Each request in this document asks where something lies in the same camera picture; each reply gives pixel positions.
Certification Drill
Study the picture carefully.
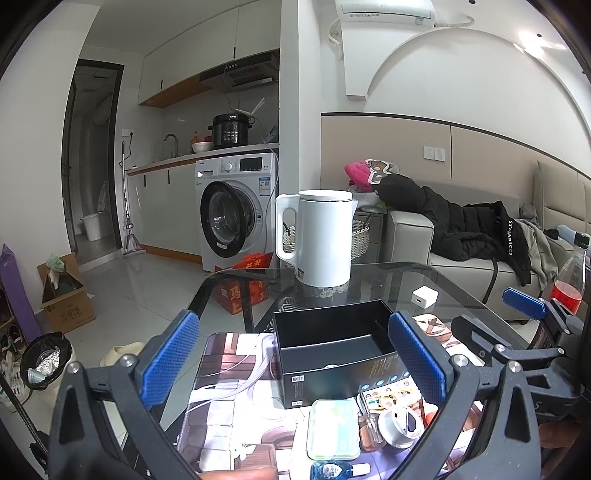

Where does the green white tissue pack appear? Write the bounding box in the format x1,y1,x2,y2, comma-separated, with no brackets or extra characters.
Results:
307,398,361,461

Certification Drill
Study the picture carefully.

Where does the white air conditioner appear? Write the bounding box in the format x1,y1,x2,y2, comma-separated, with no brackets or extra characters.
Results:
335,0,436,28

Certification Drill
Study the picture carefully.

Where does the brown cardboard box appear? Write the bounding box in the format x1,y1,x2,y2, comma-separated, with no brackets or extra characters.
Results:
37,253,96,333

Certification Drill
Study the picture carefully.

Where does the clear handle screwdriver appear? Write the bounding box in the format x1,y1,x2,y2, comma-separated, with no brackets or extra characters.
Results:
358,413,386,452

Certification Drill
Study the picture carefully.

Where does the white charger cube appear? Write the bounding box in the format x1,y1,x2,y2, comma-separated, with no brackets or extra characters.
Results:
412,285,439,309

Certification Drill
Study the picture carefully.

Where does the pink cloth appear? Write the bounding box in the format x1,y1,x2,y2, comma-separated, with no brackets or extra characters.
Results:
344,160,372,191

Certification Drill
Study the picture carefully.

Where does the silver front-load washing machine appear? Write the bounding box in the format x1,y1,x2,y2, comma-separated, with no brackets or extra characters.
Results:
195,149,277,272

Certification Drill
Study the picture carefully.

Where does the white bucket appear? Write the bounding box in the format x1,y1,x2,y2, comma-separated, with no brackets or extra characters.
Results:
82,211,111,242

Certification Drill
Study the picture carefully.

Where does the white electric kettle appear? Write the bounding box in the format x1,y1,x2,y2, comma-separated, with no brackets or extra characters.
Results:
274,190,358,289

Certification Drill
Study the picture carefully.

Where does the red gift box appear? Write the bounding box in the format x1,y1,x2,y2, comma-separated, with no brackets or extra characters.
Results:
212,252,274,316

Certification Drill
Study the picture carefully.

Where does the black cardboard storage box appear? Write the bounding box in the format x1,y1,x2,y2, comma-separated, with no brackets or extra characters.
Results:
273,300,409,409

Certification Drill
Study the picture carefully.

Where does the red drink bottle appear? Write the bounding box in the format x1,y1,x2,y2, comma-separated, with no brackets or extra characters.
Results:
550,232,590,315

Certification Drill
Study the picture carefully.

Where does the white woven basket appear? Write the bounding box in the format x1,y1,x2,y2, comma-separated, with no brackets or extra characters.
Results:
283,220,370,260

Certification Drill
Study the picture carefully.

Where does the black rice cooker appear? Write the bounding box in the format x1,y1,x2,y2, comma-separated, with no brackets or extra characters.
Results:
208,113,252,149

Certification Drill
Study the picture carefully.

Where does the round white grey device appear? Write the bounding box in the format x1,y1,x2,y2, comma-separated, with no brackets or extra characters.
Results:
378,406,425,450

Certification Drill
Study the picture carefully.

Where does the black jacket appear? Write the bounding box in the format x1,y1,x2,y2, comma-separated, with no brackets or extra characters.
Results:
377,174,531,286

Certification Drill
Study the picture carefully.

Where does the black trash bin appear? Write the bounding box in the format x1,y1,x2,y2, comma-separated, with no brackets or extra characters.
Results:
20,332,75,391

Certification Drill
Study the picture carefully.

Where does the white colourful button remote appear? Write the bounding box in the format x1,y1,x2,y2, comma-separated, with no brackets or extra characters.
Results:
360,377,422,413

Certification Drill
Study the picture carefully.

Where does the mop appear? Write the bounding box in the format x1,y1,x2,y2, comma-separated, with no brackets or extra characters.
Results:
119,134,145,258

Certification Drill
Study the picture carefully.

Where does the blue eye drop bottle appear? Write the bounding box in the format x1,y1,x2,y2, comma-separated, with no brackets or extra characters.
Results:
310,460,372,480

